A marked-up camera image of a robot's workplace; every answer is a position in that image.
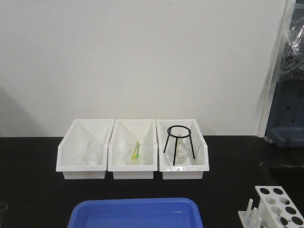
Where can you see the blue pegboard drying rack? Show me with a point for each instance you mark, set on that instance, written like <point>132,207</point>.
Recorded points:
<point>285,127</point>

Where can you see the plastic bag of tubes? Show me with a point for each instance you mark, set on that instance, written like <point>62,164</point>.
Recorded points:
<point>292,66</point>

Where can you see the white test tube rack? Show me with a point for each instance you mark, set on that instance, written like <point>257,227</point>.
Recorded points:
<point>275,210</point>

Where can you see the black metal tripod stand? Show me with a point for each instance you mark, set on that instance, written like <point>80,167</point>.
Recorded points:
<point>185,132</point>

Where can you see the glass beaker with sticks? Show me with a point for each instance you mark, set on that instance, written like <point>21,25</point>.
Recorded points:
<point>135,149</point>

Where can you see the middle white storage bin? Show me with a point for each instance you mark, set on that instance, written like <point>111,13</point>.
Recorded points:
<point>122,130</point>

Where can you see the white storage bin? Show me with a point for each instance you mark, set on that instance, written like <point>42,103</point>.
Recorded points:
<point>79,133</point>
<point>122,130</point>
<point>192,169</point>

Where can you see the glass alcohol lamp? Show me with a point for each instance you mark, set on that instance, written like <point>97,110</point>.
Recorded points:
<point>175,150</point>

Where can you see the right white storage bin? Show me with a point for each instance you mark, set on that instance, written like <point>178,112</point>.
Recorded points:
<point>192,169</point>

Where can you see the glass beakers in left bin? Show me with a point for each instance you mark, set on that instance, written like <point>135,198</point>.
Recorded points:
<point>89,154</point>

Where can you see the left white storage bin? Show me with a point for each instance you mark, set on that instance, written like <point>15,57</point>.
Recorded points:
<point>79,133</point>

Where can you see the blue plastic tray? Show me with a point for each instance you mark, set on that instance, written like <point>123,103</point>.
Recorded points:
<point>136,213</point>

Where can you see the glass beaker on counter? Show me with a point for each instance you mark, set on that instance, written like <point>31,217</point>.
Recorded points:
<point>3,208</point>

